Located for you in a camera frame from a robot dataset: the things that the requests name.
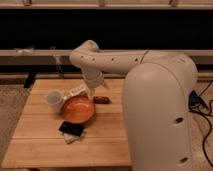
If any wooden table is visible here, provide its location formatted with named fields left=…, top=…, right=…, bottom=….
left=1, top=78, right=133, bottom=169

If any orange bowl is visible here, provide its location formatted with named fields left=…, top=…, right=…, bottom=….
left=62, top=96, right=95, bottom=124

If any black cable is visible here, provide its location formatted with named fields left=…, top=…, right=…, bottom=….
left=189, top=79, right=213, bottom=168

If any white metal rail shelf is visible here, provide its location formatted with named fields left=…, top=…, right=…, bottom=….
left=0, top=49, right=213, bottom=66

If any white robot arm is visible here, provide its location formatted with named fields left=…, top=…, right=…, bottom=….
left=70, top=40, right=197, bottom=171

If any white cloth under sponge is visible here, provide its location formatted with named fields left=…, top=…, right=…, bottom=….
left=63, top=132, right=86, bottom=144

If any translucent plastic cup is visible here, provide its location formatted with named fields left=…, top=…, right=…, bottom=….
left=45, top=91, right=64, bottom=113

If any black sponge pad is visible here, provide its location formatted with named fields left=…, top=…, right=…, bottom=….
left=59, top=121, right=84, bottom=136

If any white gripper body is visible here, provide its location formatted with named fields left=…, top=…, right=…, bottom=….
left=85, top=72, right=108, bottom=96

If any blue power adapter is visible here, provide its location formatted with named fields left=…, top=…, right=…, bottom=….
left=189, top=91, right=200, bottom=108

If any white plastic bottle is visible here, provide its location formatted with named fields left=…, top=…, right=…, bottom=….
left=63, top=84, right=88, bottom=100

